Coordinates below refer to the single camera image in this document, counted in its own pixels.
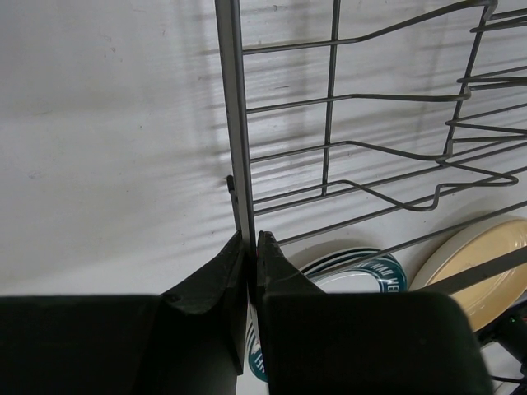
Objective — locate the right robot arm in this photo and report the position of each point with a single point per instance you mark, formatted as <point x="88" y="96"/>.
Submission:
<point x="503" y="345"/>

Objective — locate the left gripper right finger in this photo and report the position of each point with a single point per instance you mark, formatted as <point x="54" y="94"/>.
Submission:
<point x="314" y="342"/>

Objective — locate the cream plate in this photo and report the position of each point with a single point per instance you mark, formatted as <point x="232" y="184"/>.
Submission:
<point x="471" y="246"/>

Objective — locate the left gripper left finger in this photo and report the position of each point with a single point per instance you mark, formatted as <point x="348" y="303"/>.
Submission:
<point x="186" y="340"/>

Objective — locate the teal banded lettered plate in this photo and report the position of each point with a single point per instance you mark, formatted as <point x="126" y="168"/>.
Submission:
<point x="388" y="277"/>

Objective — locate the yellow plate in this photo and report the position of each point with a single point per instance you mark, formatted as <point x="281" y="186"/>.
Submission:
<point x="484" y="295"/>

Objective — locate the metal wire dish rack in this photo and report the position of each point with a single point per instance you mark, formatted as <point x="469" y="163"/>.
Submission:
<point x="233" y="78"/>

